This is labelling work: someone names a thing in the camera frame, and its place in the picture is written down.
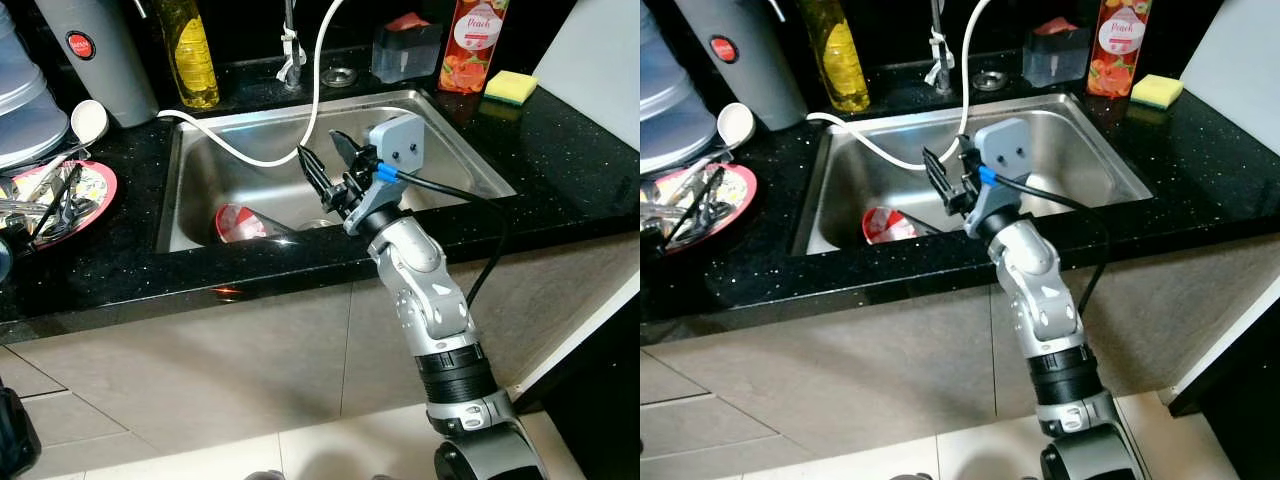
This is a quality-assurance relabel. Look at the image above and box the white ladle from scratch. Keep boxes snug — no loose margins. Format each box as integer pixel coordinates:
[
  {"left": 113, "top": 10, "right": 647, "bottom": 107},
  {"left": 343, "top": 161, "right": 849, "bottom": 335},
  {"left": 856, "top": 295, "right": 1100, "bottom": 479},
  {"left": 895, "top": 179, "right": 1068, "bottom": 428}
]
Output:
[
  {"left": 680, "top": 101, "right": 757, "bottom": 181},
  {"left": 20, "top": 98, "right": 110, "bottom": 186}
]

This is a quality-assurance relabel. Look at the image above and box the red bowl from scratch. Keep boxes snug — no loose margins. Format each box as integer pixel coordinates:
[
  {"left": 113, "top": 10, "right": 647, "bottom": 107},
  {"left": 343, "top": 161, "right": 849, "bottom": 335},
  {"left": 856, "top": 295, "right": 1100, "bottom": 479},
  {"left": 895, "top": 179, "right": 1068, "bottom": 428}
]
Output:
[
  {"left": 213, "top": 203, "right": 301, "bottom": 247},
  {"left": 862, "top": 206, "right": 941, "bottom": 247}
]

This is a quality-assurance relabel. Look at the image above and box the dark cabinet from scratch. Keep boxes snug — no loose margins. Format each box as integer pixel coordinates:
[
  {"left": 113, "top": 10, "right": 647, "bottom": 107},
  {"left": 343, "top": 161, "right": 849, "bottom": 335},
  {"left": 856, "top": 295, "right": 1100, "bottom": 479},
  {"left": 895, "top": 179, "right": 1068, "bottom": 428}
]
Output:
[
  {"left": 1168, "top": 338, "right": 1280, "bottom": 480},
  {"left": 543, "top": 288, "right": 641, "bottom": 480}
]

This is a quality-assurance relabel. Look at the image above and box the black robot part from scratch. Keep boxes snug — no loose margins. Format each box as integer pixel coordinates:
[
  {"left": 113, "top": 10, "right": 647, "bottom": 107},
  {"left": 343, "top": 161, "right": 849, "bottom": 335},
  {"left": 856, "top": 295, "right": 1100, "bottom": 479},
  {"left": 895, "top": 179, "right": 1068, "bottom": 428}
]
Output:
[{"left": 0, "top": 383, "right": 42, "bottom": 480}]

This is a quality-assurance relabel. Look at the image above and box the silver metal cutlery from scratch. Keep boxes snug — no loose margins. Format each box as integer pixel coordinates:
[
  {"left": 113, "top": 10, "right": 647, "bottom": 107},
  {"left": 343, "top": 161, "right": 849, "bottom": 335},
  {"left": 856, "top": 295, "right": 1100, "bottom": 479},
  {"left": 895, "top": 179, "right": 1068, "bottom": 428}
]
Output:
[
  {"left": 0, "top": 195, "right": 63, "bottom": 239},
  {"left": 640, "top": 198, "right": 701, "bottom": 239}
]

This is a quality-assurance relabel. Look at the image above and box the clear soap dispenser red sponge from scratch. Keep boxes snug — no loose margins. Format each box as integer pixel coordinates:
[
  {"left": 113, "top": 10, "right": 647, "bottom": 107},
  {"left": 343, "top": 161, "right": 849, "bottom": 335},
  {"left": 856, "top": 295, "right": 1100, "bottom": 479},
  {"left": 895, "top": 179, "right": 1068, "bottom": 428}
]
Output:
[
  {"left": 371, "top": 12, "right": 444, "bottom": 85},
  {"left": 1021, "top": 16, "right": 1092, "bottom": 89}
]

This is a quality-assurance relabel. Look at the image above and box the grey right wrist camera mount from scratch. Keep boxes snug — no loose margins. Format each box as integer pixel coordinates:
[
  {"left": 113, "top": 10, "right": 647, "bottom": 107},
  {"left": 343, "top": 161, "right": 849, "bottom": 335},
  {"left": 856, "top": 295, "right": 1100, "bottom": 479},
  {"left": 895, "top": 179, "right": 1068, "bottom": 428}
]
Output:
[
  {"left": 345, "top": 113, "right": 426, "bottom": 236},
  {"left": 964, "top": 118, "right": 1032, "bottom": 238}
]

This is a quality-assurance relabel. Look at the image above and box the metal faucet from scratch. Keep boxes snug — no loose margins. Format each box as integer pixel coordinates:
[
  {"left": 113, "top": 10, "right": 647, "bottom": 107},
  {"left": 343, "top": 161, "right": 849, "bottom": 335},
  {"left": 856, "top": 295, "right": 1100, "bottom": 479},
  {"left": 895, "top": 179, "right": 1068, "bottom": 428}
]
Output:
[
  {"left": 924, "top": 0, "right": 958, "bottom": 93},
  {"left": 274, "top": 0, "right": 308, "bottom": 92}
]

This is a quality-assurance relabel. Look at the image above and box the stainless steel sink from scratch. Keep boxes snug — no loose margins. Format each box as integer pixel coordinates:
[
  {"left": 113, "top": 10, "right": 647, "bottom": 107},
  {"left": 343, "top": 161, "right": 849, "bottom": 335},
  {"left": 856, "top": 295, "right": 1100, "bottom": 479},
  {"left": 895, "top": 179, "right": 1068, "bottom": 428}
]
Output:
[
  {"left": 155, "top": 89, "right": 519, "bottom": 254},
  {"left": 790, "top": 92, "right": 1155, "bottom": 257}
]

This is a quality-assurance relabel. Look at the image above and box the yellow oil bottle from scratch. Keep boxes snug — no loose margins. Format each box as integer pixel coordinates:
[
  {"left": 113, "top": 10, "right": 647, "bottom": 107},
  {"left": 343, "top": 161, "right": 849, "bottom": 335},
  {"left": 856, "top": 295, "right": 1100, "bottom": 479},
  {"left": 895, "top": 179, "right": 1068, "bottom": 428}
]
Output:
[
  {"left": 152, "top": 0, "right": 221, "bottom": 111},
  {"left": 797, "top": 0, "right": 872, "bottom": 114}
]

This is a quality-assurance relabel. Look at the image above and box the red peach dish soap bottle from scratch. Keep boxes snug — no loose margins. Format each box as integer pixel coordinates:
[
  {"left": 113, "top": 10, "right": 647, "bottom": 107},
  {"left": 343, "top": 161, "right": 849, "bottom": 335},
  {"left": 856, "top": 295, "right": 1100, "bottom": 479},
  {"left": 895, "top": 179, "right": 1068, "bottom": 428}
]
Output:
[
  {"left": 1086, "top": 0, "right": 1154, "bottom": 99},
  {"left": 437, "top": 0, "right": 511, "bottom": 96}
]

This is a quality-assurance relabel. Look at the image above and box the pink patterned plate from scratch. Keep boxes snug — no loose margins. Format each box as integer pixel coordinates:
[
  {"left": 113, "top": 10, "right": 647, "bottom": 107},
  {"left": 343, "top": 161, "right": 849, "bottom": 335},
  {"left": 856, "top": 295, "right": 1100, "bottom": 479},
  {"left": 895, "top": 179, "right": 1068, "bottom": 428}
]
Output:
[
  {"left": 0, "top": 159, "right": 119, "bottom": 252},
  {"left": 640, "top": 162, "right": 759, "bottom": 253}
]

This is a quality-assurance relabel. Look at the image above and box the white flexible hose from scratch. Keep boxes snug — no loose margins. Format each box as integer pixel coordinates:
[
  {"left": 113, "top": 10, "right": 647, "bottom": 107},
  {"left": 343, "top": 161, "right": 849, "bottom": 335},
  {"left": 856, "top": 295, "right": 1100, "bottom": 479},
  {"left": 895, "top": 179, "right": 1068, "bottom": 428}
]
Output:
[
  {"left": 156, "top": 0, "right": 347, "bottom": 169},
  {"left": 807, "top": 0, "right": 993, "bottom": 172}
]

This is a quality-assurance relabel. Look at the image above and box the black arm cable blue plug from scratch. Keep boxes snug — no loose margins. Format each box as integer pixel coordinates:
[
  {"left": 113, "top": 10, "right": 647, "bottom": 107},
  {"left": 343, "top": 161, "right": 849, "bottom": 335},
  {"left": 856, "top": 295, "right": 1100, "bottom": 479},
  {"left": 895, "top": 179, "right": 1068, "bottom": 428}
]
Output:
[
  {"left": 376, "top": 163, "right": 509, "bottom": 307},
  {"left": 978, "top": 166, "right": 1111, "bottom": 316}
]

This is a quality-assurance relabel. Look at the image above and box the yellow green sponge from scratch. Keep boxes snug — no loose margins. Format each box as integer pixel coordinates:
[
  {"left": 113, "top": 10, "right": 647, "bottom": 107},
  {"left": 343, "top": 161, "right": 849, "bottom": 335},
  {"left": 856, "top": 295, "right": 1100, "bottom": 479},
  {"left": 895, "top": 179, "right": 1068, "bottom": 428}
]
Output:
[
  {"left": 1129, "top": 73, "right": 1186, "bottom": 110},
  {"left": 483, "top": 69, "right": 540, "bottom": 107}
]

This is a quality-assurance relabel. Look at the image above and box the grey jug red logo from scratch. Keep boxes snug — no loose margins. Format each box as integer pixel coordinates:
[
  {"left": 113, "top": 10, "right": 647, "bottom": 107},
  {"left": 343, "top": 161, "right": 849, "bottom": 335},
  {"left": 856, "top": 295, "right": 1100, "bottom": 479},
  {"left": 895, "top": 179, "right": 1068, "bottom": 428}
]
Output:
[
  {"left": 34, "top": 0, "right": 160, "bottom": 129},
  {"left": 672, "top": 0, "right": 810, "bottom": 132}
]

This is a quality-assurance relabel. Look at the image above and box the black utensil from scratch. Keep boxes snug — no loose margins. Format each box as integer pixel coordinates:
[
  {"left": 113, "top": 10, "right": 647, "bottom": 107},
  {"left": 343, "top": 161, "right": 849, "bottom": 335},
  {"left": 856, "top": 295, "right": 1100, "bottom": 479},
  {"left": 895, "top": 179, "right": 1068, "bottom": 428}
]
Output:
[
  {"left": 678, "top": 165, "right": 730, "bottom": 243},
  {"left": 30, "top": 162, "right": 87, "bottom": 242}
]

